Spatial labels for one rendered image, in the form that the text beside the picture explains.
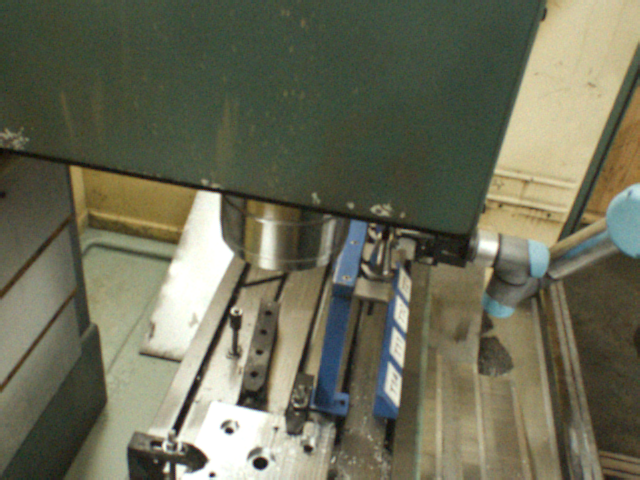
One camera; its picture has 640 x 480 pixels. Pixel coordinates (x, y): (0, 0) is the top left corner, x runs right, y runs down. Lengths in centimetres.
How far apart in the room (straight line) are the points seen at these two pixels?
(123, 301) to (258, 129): 149
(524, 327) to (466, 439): 56
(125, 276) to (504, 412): 119
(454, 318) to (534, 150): 51
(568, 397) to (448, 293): 44
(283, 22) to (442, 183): 20
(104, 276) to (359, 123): 164
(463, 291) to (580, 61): 68
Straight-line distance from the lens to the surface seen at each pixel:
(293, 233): 72
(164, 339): 183
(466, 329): 186
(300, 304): 156
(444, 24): 55
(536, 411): 181
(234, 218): 74
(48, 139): 70
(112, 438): 167
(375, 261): 115
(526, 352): 196
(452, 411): 164
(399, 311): 153
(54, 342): 133
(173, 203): 213
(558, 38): 176
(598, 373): 306
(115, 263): 219
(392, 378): 138
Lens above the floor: 194
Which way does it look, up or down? 36 degrees down
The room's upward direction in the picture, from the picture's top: 8 degrees clockwise
